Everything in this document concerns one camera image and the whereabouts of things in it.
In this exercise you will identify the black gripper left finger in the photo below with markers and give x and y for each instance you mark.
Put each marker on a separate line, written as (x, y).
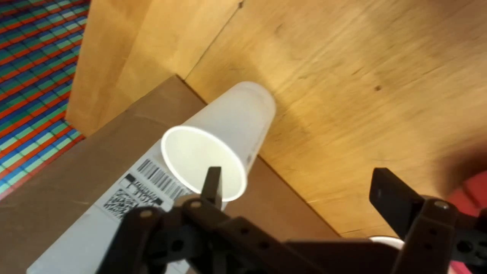
(211, 190)

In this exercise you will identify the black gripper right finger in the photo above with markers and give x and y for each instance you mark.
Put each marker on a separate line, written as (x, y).
(394, 200)

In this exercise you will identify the red ball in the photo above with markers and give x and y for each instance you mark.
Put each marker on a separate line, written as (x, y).
(470, 196)

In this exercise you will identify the white paper cup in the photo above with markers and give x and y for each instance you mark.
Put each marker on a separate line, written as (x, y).
(227, 133)

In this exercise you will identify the large cardboard box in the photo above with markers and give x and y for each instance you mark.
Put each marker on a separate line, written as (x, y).
(64, 219)

